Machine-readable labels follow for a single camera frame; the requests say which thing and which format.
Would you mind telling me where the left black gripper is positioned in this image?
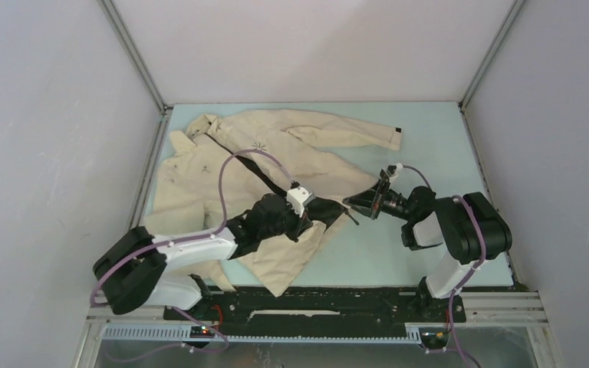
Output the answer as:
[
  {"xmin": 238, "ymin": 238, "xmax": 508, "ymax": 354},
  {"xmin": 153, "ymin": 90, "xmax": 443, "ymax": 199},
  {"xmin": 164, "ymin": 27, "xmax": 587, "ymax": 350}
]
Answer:
[{"xmin": 258, "ymin": 199, "xmax": 312, "ymax": 242}]

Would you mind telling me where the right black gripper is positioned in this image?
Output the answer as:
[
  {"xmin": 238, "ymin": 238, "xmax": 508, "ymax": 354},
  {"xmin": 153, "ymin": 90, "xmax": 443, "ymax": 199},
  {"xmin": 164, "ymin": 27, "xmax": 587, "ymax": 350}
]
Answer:
[{"xmin": 343, "ymin": 178, "xmax": 414, "ymax": 222}]

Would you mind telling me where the beige zip jacket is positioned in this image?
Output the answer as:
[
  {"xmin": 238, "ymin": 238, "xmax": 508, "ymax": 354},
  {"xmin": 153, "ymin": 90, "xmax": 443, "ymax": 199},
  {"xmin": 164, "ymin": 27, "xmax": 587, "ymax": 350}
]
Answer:
[{"xmin": 143, "ymin": 110, "xmax": 402, "ymax": 296}]

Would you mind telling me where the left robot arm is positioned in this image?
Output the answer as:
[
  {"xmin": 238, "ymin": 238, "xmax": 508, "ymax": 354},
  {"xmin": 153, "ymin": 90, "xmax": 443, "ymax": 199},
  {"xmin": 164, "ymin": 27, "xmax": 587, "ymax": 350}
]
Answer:
[{"xmin": 93, "ymin": 186, "xmax": 315, "ymax": 320}]

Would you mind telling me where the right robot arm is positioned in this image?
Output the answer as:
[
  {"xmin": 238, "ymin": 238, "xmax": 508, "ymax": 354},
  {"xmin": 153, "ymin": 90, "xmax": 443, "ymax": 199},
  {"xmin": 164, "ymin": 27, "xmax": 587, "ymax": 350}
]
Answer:
[{"xmin": 343, "ymin": 178, "xmax": 512, "ymax": 320}]

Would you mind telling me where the left controller board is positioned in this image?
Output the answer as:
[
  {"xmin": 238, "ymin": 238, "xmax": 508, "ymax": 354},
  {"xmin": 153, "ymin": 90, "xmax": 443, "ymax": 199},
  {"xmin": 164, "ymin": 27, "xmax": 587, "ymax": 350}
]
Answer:
[{"xmin": 189, "ymin": 326, "xmax": 216, "ymax": 339}]

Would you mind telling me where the controller board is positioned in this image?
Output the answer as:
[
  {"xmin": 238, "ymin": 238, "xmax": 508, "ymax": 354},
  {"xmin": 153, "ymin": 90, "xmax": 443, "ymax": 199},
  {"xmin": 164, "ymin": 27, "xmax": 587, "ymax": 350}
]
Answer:
[
  {"xmin": 189, "ymin": 326, "xmax": 216, "ymax": 339},
  {"xmin": 420, "ymin": 330, "xmax": 450, "ymax": 350}
]

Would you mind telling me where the right controller board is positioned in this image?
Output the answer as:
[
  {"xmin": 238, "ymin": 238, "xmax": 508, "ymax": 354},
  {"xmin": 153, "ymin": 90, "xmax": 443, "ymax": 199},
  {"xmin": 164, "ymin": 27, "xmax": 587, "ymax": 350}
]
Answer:
[{"xmin": 420, "ymin": 330, "xmax": 450, "ymax": 350}]

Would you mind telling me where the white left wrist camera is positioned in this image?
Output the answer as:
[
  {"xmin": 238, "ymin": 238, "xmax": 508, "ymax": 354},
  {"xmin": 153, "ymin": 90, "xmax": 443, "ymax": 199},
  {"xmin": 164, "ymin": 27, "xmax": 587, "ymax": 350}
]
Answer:
[{"xmin": 286, "ymin": 186, "xmax": 315, "ymax": 218}]

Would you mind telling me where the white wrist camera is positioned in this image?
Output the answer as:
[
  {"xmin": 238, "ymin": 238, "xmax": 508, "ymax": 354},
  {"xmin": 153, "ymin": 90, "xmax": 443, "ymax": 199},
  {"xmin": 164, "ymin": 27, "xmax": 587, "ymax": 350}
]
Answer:
[
  {"xmin": 286, "ymin": 186, "xmax": 315, "ymax": 218},
  {"xmin": 380, "ymin": 163, "xmax": 403, "ymax": 183}
]

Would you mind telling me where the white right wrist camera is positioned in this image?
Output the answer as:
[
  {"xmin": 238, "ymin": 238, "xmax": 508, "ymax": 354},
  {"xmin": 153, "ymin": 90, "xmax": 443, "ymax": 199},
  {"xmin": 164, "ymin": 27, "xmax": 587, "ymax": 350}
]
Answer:
[{"xmin": 380, "ymin": 163, "xmax": 403, "ymax": 183}]

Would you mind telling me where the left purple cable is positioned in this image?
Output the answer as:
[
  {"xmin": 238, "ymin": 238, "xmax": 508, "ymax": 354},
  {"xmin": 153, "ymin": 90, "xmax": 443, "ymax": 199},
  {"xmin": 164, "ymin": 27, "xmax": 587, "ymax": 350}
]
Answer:
[{"xmin": 90, "ymin": 148, "xmax": 295, "ymax": 364}]

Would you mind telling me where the purple cable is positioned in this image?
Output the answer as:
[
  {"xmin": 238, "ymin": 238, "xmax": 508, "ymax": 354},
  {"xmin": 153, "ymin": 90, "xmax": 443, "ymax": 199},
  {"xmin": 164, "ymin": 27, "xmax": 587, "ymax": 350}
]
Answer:
[
  {"xmin": 401, "ymin": 163, "xmax": 488, "ymax": 368},
  {"xmin": 90, "ymin": 148, "xmax": 295, "ymax": 364}
]

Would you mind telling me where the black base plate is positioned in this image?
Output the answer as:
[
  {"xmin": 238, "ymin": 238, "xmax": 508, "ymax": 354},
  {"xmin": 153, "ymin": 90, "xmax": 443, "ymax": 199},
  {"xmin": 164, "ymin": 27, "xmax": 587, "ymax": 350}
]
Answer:
[{"xmin": 187, "ymin": 287, "xmax": 466, "ymax": 338}]

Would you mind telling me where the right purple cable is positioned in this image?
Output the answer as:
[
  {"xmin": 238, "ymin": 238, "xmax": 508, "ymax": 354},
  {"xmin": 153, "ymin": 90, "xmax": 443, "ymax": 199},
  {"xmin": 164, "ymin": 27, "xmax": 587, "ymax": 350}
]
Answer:
[{"xmin": 401, "ymin": 163, "xmax": 488, "ymax": 368}]

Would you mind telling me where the aluminium frame rail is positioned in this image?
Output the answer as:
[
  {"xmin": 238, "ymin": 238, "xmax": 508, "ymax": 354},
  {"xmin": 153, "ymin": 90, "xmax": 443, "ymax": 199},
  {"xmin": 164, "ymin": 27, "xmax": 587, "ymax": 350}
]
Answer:
[{"xmin": 73, "ymin": 289, "xmax": 550, "ymax": 368}]

